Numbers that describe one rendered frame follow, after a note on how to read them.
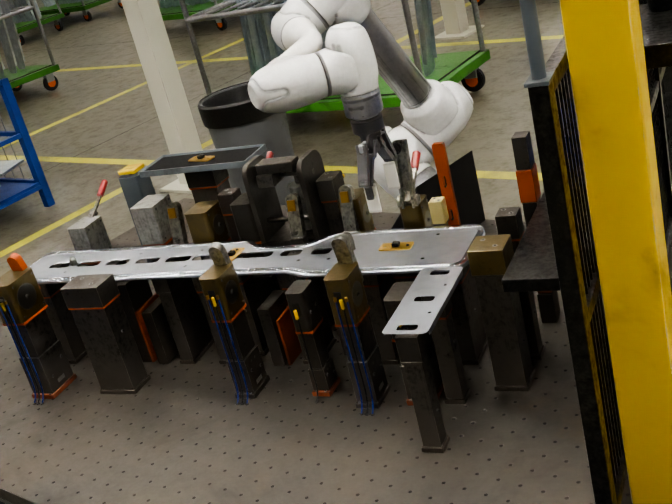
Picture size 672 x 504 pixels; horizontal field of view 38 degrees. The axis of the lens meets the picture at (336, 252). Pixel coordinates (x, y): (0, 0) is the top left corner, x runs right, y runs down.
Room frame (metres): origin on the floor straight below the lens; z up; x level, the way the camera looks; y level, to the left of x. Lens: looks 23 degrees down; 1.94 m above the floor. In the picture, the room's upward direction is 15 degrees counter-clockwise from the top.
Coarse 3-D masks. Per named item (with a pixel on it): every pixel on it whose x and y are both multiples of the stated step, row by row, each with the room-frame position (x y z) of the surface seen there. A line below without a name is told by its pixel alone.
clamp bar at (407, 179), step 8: (400, 144) 2.29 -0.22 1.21; (400, 152) 2.30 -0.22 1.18; (408, 152) 2.29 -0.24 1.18; (400, 160) 2.30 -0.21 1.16; (408, 160) 2.28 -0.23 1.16; (400, 168) 2.30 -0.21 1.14; (408, 168) 2.28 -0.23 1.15; (400, 176) 2.29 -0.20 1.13; (408, 176) 2.28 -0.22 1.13; (400, 184) 2.28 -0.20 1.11; (408, 184) 2.28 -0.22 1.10; (400, 192) 2.28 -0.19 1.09
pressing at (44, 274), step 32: (64, 256) 2.71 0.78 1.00; (96, 256) 2.64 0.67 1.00; (128, 256) 2.57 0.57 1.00; (160, 256) 2.51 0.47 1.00; (192, 256) 2.45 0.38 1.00; (288, 256) 2.27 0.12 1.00; (320, 256) 2.22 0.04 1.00; (384, 256) 2.12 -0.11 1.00; (416, 256) 2.07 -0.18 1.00; (448, 256) 2.03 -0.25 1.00
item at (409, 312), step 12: (420, 276) 1.96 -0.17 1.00; (432, 276) 1.95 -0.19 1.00; (444, 276) 1.93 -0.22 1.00; (456, 276) 1.92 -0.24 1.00; (420, 288) 1.90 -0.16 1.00; (432, 288) 1.89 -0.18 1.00; (444, 288) 1.88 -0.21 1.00; (408, 300) 1.86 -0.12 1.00; (432, 300) 1.83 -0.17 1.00; (444, 300) 1.82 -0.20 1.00; (396, 312) 1.82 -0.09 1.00; (408, 312) 1.81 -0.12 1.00; (420, 312) 1.80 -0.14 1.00; (432, 312) 1.78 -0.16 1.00; (396, 324) 1.77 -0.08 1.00; (408, 324) 1.76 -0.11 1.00; (420, 324) 1.74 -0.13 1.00; (432, 324) 1.74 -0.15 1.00
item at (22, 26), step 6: (60, 12) 16.86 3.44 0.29; (42, 18) 16.71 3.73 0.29; (48, 18) 16.64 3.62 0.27; (54, 18) 16.73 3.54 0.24; (18, 24) 16.75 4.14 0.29; (24, 24) 16.51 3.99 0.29; (30, 24) 16.39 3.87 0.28; (36, 24) 16.46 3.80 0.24; (42, 24) 16.54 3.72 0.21; (54, 24) 16.92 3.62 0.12; (60, 24) 16.82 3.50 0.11; (18, 30) 16.20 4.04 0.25; (24, 30) 16.27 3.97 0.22; (60, 30) 16.86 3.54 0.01; (24, 42) 16.27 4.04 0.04
